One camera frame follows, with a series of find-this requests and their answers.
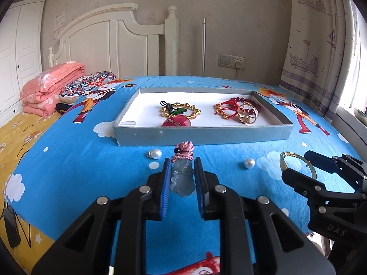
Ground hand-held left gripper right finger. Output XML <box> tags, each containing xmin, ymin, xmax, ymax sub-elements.
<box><xmin>193</xmin><ymin>157</ymin><xmax>336</xmax><ymax>275</ymax></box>

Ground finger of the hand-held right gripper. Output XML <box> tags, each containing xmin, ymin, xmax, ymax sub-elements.
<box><xmin>304</xmin><ymin>150</ymin><xmax>367</xmax><ymax>191</ymax></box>
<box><xmin>281</xmin><ymin>168</ymin><xmax>327</xmax><ymax>204</ymax></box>

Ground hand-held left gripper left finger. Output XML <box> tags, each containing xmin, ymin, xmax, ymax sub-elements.
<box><xmin>31</xmin><ymin>157</ymin><xmax>172</xmax><ymax>275</ymax></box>

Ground jade pendant with pink cord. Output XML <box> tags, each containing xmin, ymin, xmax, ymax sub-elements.
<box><xmin>171</xmin><ymin>141</ymin><xmax>196</xmax><ymax>198</ymax></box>

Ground gold band bangle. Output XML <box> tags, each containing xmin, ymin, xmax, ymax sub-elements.
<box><xmin>279</xmin><ymin>152</ymin><xmax>317</xmax><ymax>180</ymax></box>

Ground grey cardboard box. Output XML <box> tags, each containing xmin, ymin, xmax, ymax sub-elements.
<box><xmin>112</xmin><ymin>87</ymin><xmax>295</xmax><ymax>147</ymax></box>

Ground gold bamboo bangle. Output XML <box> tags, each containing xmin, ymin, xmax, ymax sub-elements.
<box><xmin>161</xmin><ymin>102</ymin><xmax>202</xmax><ymax>119</ymax></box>

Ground green pendant with black cord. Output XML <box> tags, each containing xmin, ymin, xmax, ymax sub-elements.
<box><xmin>161</xmin><ymin>100</ymin><xmax>187</xmax><ymax>115</ymax></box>

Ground red string bracelet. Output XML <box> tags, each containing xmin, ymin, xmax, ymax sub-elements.
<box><xmin>213</xmin><ymin>99</ymin><xmax>240</xmax><ymax>120</ymax></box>

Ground red bead bracelet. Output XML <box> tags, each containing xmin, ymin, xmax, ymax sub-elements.
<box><xmin>229</xmin><ymin>97</ymin><xmax>263</xmax><ymax>118</ymax></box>

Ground window sill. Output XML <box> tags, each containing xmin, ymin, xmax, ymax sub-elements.
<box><xmin>330</xmin><ymin>106</ymin><xmax>367</xmax><ymax>161</ymax></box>

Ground red stone pendant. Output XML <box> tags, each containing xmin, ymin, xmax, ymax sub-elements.
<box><xmin>161</xmin><ymin>114</ymin><xmax>192</xmax><ymax>128</ymax></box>

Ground gold interlocked rings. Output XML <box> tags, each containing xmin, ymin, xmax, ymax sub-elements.
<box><xmin>236</xmin><ymin>105</ymin><xmax>260</xmax><ymax>126</ymax></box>

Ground blue printed blanket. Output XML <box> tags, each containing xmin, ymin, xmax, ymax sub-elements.
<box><xmin>7</xmin><ymin>75</ymin><xmax>367</xmax><ymax>275</ymax></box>

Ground printed curtain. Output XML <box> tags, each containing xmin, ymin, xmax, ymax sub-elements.
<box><xmin>279</xmin><ymin>0</ymin><xmax>367</xmax><ymax>127</ymax></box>

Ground patterned pillow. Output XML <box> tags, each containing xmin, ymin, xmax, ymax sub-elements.
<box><xmin>59</xmin><ymin>71</ymin><xmax>117</xmax><ymax>104</ymax></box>

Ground yellow bed sheet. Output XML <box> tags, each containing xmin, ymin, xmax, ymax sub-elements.
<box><xmin>0</xmin><ymin>112</ymin><xmax>62</xmax><ymax>275</ymax></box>

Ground pink folded quilt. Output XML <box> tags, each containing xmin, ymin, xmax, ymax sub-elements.
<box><xmin>19</xmin><ymin>61</ymin><xmax>87</xmax><ymax>118</ymax></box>

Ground white bed headboard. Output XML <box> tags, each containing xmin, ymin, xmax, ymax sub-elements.
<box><xmin>48</xmin><ymin>3</ymin><xmax>180</xmax><ymax>77</ymax></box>

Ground white wardrobe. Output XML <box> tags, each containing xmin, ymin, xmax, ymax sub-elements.
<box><xmin>0</xmin><ymin>0</ymin><xmax>47</xmax><ymax>127</ymax></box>

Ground paper notice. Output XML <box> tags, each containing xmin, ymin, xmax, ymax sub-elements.
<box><xmin>53</xmin><ymin>10</ymin><xmax>67</xmax><ymax>40</ymax></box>

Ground wall socket with plug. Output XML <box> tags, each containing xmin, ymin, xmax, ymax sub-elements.
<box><xmin>232</xmin><ymin>55</ymin><xmax>247</xmax><ymax>71</ymax></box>

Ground wall switch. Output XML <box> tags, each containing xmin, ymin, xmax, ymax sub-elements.
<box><xmin>218</xmin><ymin>53</ymin><xmax>233</xmax><ymax>68</ymax></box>

